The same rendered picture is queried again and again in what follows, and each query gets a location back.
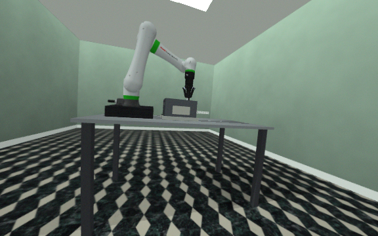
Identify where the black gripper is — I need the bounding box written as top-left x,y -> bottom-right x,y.
182,78 -> 195,100

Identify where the grey divided crate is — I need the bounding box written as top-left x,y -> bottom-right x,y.
163,98 -> 198,118

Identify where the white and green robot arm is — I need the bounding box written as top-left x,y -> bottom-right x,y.
108,21 -> 196,107

